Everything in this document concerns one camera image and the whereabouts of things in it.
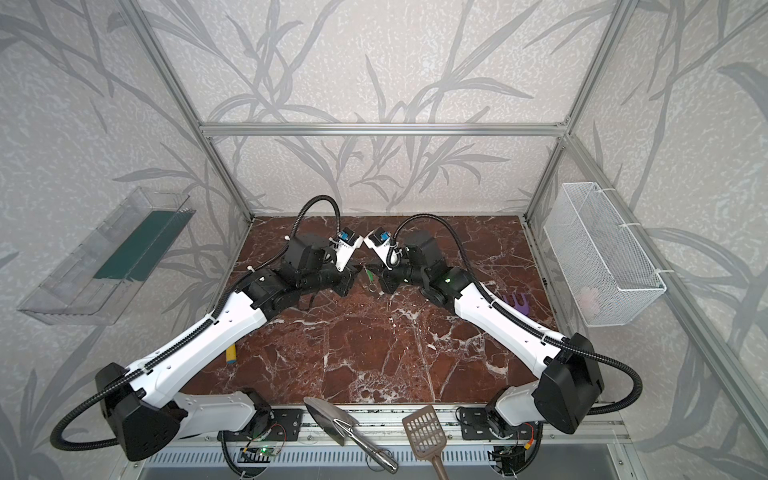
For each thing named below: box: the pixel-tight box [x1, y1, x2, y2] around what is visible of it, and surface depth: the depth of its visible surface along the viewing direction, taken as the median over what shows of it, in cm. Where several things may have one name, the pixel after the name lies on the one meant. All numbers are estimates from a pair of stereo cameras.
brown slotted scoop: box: [402, 405, 448, 480], surface depth 72 cm
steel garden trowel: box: [303, 396, 399, 473], surface depth 74 cm
